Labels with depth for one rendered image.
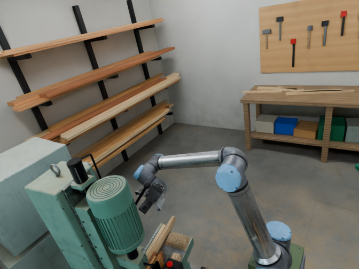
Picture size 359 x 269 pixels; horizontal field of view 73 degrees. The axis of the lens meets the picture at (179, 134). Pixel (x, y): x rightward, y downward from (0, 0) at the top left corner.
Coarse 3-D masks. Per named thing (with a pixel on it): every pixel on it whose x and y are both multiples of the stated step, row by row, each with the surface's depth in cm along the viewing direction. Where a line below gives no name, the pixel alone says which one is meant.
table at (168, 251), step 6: (168, 234) 149; (192, 240) 144; (162, 246) 142; (168, 246) 141; (192, 246) 144; (168, 252) 137; (174, 252) 137; (180, 252) 136; (186, 252) 137; (186, 258) 137
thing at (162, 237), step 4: (172, 216) 156; (172, 220) 153; (168, 224) 151; (172, 224) 153; (168, 228) 149; (164, 232) 146; (168, 232) 149; (160, 236) 143; (164, 236) 144; (160, 240) 141; (164, 240) 145; (156, 244) 139; (160, 244) 141; (156, 248) 137; (152, 252) 134; (148, 256) 133
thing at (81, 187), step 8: (72, 160) 102; (80, 160) 101; (72, 168) 99; (80, 168) 101; (72, 176) 103; (80, 176) 102; (88, 176) 108; (72, 184) 104; (80, 184) 103; (88, 184) 104; (80, 192) 107
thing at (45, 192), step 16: (48, 176) 114; (64, 176) 111; (32, 192) 107; (48, 192) 102; (48, 208) 108; (64, 208) 104; (48, 224) 117; (64, 224) 109; (64, 240) 119; (80, 240) 112; (80, 256) 119
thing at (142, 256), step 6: (138, 252) 121; (144, 252) 120; (120, 258) 120; (126, 258) 119; (138, 258) 118; (144, 258) 119; (120, 264) 123; (126, 264) 120; (132, 264) 117; (138, 264) 115
